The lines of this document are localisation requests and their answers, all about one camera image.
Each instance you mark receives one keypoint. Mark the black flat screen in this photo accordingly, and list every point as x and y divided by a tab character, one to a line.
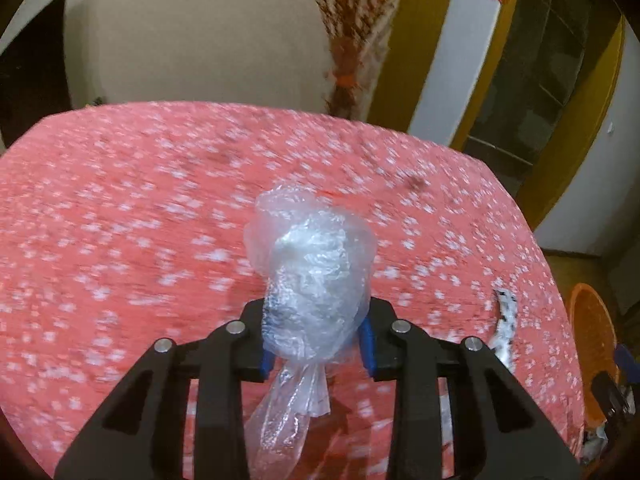
30	75

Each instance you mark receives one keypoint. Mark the dried red berry branches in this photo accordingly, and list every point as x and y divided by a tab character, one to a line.
350	25

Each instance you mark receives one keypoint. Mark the pink floral tablecloth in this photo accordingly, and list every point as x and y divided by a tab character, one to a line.
125	210

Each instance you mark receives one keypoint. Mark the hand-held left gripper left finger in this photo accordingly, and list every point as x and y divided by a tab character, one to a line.
266	362

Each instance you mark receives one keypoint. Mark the orange plastic basket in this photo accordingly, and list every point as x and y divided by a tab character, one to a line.
592	325

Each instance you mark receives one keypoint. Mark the yellow door frame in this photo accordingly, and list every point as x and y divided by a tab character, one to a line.
560	160

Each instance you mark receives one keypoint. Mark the yellow wall pillar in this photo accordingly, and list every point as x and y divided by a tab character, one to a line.
415	35

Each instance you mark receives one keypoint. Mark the glass door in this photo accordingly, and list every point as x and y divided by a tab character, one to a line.
540	60

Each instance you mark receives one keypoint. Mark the bubble wrap bag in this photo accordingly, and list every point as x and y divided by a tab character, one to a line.
310	270

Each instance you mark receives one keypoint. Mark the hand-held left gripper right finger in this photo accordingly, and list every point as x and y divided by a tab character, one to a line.
367	347

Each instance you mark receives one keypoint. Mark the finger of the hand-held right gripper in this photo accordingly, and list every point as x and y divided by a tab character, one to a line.
607	395
624	355

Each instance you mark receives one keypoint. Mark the white patterned object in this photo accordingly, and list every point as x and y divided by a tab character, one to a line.
595	447

